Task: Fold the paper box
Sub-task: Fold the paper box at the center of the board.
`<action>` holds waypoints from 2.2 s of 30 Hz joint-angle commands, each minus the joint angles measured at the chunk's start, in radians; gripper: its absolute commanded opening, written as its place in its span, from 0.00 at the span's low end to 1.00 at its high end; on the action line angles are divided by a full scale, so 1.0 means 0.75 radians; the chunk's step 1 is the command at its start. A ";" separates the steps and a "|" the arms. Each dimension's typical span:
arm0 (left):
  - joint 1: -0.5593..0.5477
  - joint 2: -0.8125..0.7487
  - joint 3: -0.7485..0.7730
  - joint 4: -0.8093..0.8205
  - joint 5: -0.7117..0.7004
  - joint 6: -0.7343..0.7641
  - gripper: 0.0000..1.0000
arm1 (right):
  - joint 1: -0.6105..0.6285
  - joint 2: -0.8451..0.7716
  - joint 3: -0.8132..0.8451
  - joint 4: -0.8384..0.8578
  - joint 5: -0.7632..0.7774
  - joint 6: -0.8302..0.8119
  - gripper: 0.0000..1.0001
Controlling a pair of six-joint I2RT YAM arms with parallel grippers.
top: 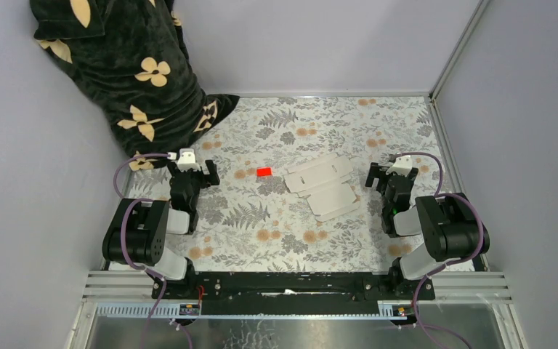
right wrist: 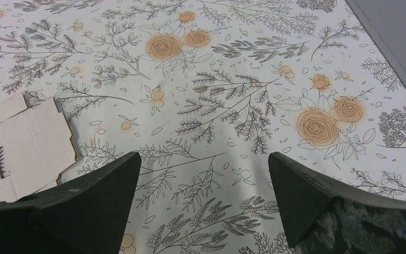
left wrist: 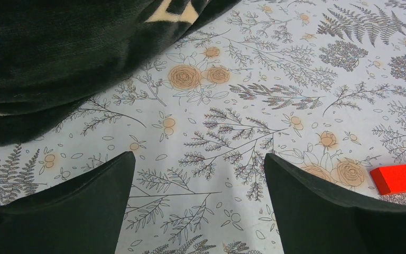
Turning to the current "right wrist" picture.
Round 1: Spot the white cardboard paper box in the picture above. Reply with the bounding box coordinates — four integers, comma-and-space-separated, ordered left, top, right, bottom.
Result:
0, 94, 76, 202

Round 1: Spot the floral patterned table cloth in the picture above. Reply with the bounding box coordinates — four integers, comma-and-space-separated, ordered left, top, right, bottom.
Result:
0, 1, 406, 253

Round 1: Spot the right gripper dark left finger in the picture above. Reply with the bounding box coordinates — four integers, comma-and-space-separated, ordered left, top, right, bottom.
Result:
0, 151, 142, 253

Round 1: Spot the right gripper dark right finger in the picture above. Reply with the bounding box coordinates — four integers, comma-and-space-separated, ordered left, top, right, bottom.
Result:
268, 152, 406, 253

